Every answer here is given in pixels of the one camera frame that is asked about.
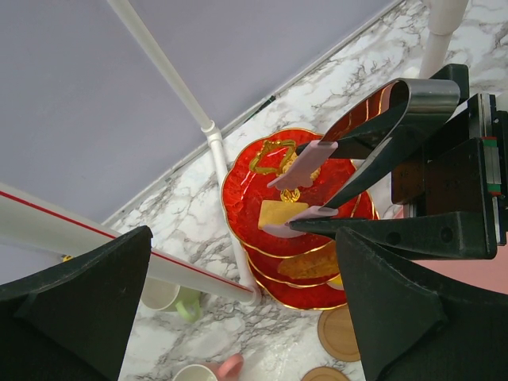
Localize green mug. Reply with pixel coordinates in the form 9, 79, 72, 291
140, 278, 202, 323

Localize pink mug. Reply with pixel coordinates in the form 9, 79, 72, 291
173, 353, 244, 381

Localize wooden coaster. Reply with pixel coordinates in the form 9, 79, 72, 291
302, 367, 349, 381
317, 305, 360, 362

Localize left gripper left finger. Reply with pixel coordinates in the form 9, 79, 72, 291
1, 226, 152, 380

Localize lower wooden coaster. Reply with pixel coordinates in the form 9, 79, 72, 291
302, 367, 349, 381

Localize upper wooden coaster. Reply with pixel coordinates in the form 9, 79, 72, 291
317, 305, 360, 362

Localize rectangular yellow biscuit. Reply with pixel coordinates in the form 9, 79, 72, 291
258, 200, 309, 229

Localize yellow donut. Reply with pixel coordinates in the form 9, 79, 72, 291
327, 275, 344, 291

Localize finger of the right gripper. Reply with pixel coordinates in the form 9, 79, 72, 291
290, 211, 497, 260
296, 63, 469, 160

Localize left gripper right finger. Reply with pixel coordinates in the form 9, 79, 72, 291
336, 228, 507, 380

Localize white pvc pipe frame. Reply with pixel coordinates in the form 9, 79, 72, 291
0, 0, 469, 306

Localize brown croissant bread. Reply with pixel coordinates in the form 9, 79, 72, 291
277, 252, 339, 279

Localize red three-tier stand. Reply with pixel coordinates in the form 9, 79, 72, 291
221, 128, 356, 310

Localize pink serving tray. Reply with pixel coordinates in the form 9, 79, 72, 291
394, 211, 507, 294

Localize metal tongs pink tips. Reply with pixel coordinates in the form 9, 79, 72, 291
261, 78, 469, 238

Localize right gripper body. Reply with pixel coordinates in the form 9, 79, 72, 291
391, 93, 507, 243

